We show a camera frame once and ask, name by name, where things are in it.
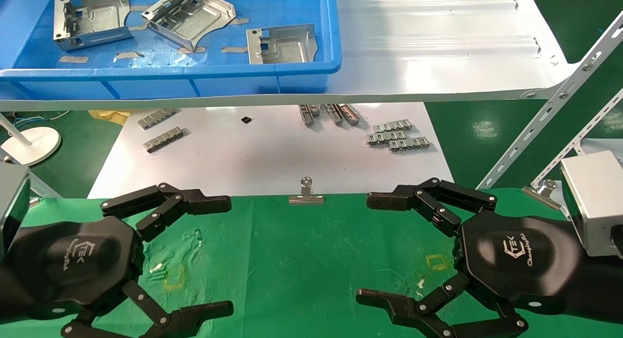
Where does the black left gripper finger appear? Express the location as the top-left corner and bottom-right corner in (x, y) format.
(101, 183), (232, 242)

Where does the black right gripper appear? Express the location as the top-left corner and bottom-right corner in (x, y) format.
(356, 213), (585, 338)

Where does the yellow crumpled cloth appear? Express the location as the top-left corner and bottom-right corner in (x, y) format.
(88, 109), (131, 126)

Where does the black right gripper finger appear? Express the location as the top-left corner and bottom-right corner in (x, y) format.
(366, 178), (498, 238)

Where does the white slotted angle strut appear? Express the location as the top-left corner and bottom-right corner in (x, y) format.
(477, 10), (623, 190)
(29, 173), (63, 199)
(531, 88), (623, 188)

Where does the white metal shelf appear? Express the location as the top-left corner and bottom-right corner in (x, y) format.
(0, 0), (580, 112)

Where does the white flat board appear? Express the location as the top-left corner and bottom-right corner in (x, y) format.
(579, 138), (623, 163)

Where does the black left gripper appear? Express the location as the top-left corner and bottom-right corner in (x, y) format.
(12, 215), (235, 338)

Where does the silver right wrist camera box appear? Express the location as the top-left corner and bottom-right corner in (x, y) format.
(560, 150), (623, 259)

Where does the white floor sheet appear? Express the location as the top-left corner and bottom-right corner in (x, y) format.
(88, 102), (458, 199)

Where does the white round stand base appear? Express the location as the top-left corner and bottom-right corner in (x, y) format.
(0, 113), (62, 167)

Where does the stamped sheet metal bracket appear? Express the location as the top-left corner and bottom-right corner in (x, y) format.
(141, 0), (237, 52)
(54, 0), (133, 52)
(246, 24), (319, 65)

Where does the thin white cable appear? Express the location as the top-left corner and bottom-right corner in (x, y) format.
(11, 110), (71, 127)

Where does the blue plastic bin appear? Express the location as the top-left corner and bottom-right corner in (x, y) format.
(0, 0), (342, 102)

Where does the green cloth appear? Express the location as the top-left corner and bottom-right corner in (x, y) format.
(0, 187), (623, 338)

